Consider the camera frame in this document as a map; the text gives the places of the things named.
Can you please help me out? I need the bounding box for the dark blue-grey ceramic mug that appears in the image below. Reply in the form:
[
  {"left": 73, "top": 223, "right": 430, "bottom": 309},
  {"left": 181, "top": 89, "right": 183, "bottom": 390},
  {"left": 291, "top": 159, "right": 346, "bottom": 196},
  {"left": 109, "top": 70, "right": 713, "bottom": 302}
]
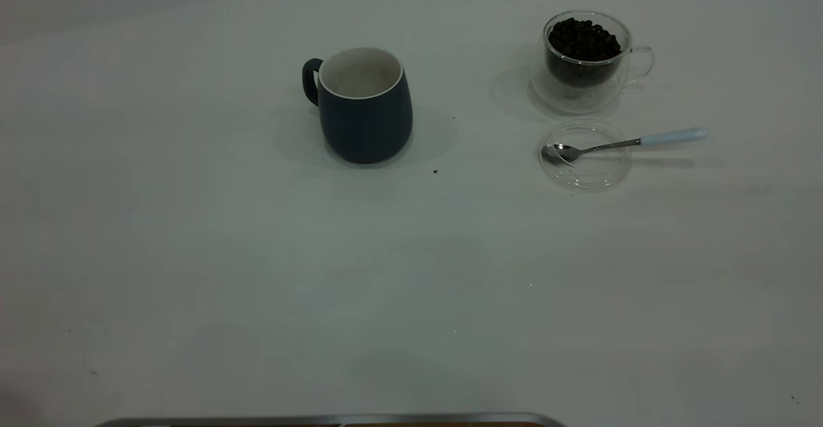
[{"left": 302, "top": 46, "right": 414, "bottom": 165}]

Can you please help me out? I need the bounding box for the metal spoon light blue handle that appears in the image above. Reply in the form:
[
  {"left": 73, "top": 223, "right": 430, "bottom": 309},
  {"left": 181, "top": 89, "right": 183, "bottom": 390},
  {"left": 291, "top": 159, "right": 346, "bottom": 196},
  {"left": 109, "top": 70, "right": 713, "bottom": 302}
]
[{"left": 541, "top": 127, "right": 709, "bottom": 167}]

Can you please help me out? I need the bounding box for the dark coffee beans pile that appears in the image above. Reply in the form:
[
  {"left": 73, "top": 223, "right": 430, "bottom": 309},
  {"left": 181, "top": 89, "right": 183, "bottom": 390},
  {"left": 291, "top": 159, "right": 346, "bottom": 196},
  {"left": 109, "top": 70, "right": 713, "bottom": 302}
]
[{"left": 547, "top": 17, "right": 622, "bottom": 87}]

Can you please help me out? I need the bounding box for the clear glass saucer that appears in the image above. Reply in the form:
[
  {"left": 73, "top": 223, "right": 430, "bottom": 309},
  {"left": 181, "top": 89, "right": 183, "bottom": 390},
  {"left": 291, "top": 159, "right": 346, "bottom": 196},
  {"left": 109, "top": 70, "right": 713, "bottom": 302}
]
[{"left": 539, "top": 118, "right": 634, "bottom": 193}]

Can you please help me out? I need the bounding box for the clear double-wall glass cup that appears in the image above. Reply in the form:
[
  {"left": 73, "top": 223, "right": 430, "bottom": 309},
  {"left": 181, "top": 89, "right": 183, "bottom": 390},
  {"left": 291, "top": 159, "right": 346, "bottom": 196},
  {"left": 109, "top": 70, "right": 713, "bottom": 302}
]
[{"left": 529, "top": 10, "right": 655, "bottom": 116}]

